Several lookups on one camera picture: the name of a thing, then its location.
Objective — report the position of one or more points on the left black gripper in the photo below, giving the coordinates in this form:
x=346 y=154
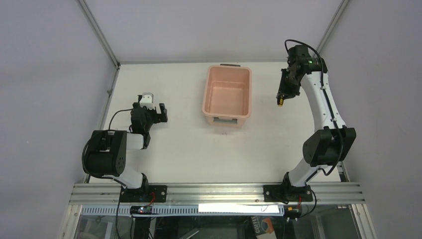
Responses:
x=156 y=115

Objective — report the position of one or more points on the pink plastic bin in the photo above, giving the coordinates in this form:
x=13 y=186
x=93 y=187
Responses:
x=227 y=97

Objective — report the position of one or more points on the white slotted cable duct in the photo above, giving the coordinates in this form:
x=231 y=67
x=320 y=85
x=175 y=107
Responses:
x=207 y=209

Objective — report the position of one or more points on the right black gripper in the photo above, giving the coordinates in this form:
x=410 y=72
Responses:
x=287 y=88

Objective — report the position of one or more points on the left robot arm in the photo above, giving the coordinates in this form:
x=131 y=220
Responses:
x=104 y=154

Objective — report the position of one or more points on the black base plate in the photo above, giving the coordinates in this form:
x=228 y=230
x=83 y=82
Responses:
x=273 y=194
x=154 y=194

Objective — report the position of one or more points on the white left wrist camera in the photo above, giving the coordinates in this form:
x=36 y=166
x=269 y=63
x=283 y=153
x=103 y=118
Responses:
x=147 y=101

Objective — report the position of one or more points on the yellow black screwdriver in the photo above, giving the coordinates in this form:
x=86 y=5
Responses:
x=280 y=101

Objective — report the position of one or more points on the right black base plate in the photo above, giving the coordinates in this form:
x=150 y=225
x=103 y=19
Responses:
x=273 y=194

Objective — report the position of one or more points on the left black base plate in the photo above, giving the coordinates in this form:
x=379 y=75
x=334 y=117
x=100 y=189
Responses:
x=154 y=194

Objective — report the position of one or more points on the aluminium mounting rail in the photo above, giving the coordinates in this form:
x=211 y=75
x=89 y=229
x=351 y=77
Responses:
x=327 y=193

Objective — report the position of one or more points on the coffee box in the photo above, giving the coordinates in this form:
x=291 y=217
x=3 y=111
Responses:
x=262 y=225

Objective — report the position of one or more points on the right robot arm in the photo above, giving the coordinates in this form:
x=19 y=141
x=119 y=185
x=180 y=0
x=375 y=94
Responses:
x=332 y=139

